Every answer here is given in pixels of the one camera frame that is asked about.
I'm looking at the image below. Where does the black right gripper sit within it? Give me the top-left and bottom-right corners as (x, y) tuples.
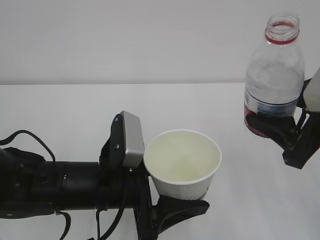
(245, 78), (320, 169)

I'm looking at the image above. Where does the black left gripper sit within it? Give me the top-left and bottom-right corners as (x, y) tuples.
(96, 164), (210, 240)

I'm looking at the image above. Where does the white paper cup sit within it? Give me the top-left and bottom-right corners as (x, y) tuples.
(143, 129), (222, 200)

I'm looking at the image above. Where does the clear plastic water bottle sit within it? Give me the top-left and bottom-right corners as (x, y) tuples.
(243, 13), (306, 138)

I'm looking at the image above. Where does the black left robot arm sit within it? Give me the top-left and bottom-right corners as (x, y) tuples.
(0, 147), (210, 240)

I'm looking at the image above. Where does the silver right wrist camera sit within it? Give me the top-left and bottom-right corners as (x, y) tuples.
(303, 69), (320, 113)

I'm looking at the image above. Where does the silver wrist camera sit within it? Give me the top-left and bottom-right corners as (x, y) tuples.
(303, 69), (320, 113)
(99, 110), (145, 171)

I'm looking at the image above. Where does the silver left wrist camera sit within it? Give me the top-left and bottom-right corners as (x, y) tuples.
(99, 110), (145, 171)

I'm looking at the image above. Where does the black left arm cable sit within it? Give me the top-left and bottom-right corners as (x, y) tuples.
(0, 129), (131, 240)

